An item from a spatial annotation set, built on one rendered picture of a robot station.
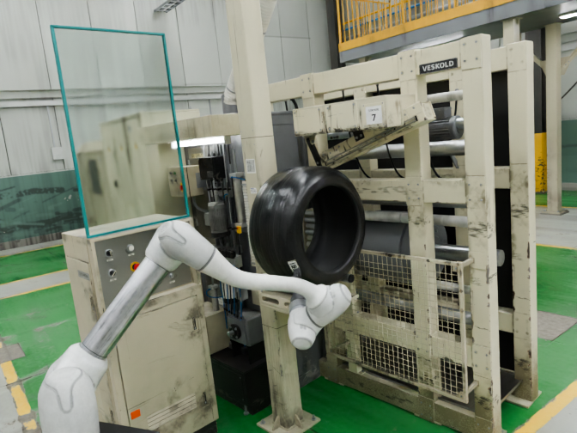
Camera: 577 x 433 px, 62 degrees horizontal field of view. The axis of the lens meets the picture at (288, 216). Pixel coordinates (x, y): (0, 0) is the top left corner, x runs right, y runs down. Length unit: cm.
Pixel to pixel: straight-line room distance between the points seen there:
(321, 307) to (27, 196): 957
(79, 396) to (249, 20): 183
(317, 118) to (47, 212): 901
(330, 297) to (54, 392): 93
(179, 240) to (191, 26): 1113
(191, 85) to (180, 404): 1011
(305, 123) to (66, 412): 171
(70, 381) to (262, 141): 145
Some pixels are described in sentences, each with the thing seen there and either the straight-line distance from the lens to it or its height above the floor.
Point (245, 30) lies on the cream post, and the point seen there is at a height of 217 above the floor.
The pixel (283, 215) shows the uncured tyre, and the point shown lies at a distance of 211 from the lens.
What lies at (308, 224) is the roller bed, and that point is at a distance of 286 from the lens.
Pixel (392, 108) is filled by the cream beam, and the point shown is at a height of 172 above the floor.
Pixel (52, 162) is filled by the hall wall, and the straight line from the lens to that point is 1110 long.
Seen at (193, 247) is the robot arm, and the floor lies 131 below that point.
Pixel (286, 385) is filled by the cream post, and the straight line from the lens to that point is 284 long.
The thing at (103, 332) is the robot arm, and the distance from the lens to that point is 181.
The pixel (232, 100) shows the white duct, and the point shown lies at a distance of 309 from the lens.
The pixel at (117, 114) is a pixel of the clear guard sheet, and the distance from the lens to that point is 248.
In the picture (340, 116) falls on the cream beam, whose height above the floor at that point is 171.
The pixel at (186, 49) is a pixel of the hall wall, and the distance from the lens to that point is 1239.
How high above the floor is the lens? 164
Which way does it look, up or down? 9 degrees down
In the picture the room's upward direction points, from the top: 6 degrees counter-clockwise
